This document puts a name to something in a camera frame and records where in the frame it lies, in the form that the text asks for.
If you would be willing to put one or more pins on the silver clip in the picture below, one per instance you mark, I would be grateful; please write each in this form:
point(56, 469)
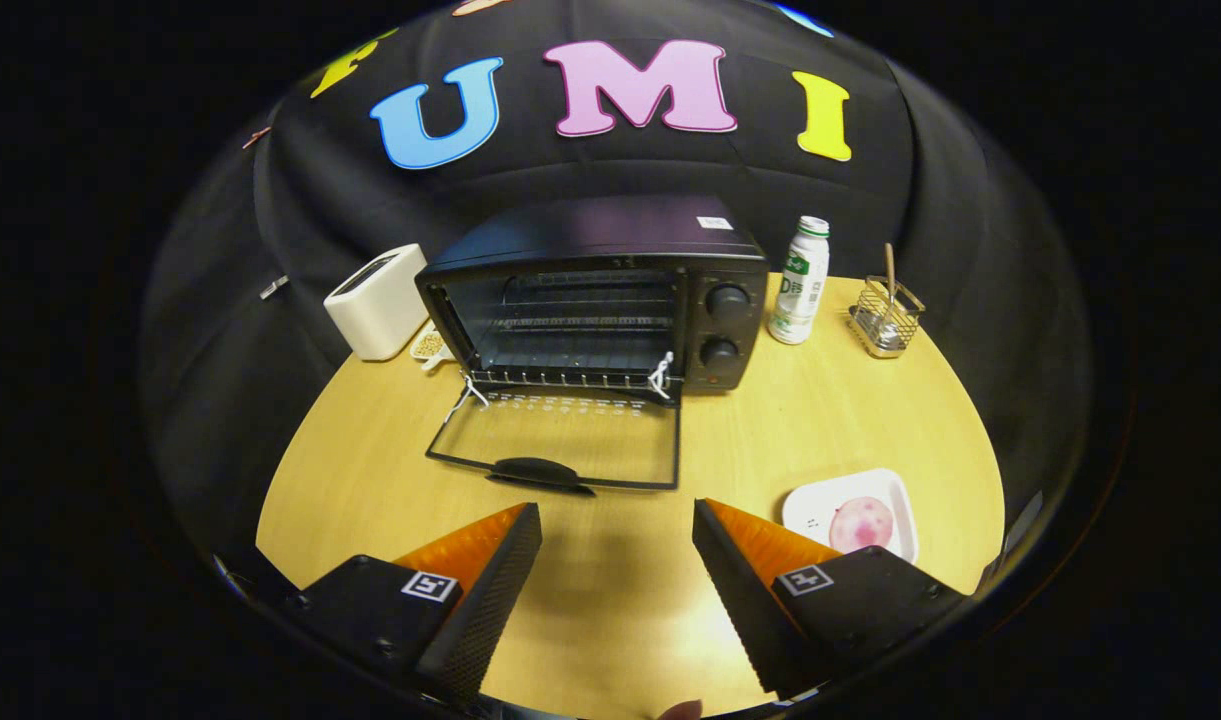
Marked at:
point(274, 287)

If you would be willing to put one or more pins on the black toaster oven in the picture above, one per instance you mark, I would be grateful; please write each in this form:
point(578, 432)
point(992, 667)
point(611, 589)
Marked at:
point(590, 230)

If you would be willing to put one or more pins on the white bread toaster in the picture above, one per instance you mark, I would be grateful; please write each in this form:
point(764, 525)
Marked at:
point(375, 310)

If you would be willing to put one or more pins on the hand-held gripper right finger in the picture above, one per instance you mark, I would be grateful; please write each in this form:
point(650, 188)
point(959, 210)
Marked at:
point(740, 600)

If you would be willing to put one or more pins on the pink round food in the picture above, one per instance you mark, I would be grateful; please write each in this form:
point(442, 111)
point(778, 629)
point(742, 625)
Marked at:
point(860, 525)

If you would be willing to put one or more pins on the white green-label bottle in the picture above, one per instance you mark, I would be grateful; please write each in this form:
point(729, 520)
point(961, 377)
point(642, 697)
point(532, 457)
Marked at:
point(800, 290)

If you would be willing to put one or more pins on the wooden stick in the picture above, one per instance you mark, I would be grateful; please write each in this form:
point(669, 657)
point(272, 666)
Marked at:
point(890, 265)

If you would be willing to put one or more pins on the pink clip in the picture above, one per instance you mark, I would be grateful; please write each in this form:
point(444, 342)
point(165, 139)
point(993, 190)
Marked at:
point(255, 138)

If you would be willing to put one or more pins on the white rectangular plate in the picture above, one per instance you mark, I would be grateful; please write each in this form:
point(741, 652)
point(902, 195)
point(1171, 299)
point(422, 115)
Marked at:
point(810, 505)

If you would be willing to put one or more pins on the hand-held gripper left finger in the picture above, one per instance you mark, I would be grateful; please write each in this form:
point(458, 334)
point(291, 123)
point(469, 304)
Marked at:
point(490, 600)

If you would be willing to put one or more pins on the small white seed dish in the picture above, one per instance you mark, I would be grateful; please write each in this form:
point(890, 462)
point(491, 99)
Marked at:
point(428, 345)

